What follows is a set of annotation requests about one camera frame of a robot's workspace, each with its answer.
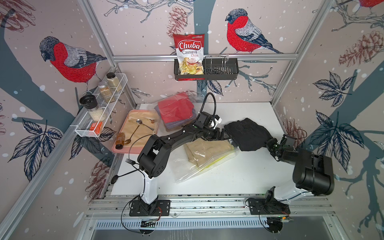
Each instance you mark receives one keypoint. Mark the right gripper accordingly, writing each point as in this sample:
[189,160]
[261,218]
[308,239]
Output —
[268,143]

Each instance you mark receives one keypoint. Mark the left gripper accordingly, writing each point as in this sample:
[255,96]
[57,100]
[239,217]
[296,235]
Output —
[217,136]

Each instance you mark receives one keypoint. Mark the clear plastic vacuum bag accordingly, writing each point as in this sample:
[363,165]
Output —
[185,169]

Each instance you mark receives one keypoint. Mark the black trousers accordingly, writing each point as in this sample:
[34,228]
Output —
[248,135]

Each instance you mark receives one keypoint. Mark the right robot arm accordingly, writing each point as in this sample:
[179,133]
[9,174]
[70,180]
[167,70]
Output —
[313,174]

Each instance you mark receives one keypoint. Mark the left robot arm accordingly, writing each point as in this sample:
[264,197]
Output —
[154,156]

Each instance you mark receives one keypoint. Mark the Chuba cassava chips bag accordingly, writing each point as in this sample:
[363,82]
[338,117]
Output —
[190,53]

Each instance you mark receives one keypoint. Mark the tan folded garment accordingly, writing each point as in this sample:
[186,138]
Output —
[200,151]

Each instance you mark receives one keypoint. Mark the yellow green garment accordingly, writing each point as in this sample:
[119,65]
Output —
[217,160]

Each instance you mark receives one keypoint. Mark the red folded garment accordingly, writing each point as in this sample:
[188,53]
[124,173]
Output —
[176,108]

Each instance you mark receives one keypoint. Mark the pink tray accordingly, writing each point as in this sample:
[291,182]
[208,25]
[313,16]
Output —
[136,132]

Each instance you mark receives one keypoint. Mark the tan cloth on tray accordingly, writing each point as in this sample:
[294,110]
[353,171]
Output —
[141,130]

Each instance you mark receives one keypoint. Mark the metal spoon on tray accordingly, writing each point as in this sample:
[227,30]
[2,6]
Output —
[140,122]

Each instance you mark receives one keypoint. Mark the brown spoon on tray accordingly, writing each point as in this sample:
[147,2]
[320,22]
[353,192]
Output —
[128,141]

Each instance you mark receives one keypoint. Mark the black plastic fork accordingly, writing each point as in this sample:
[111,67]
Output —
[131,162]

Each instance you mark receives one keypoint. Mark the amber bottle on tray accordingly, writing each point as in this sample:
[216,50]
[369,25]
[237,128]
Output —
[120,141]

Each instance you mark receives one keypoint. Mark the black plastic spoon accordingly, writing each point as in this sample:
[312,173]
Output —
[116,177]

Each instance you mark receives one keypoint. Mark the spice jar rear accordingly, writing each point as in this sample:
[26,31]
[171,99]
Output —
[114,81]

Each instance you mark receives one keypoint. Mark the spice jar middle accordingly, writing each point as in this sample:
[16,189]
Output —
[106,93]

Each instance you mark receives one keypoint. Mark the small orange box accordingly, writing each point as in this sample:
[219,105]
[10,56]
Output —
[96,127]

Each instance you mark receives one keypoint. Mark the black lid spice jar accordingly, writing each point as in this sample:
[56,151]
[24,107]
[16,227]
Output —
[96,113]

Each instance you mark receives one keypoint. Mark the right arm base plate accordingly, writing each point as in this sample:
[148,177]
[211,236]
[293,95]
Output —
[264,207]

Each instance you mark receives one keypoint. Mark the black wire basket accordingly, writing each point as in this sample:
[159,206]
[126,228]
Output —
[213,69]

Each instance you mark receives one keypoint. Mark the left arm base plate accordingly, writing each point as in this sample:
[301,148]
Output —
[158,208]

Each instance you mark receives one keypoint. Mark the white wire shelf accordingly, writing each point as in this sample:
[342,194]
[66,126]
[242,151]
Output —
[82,128]

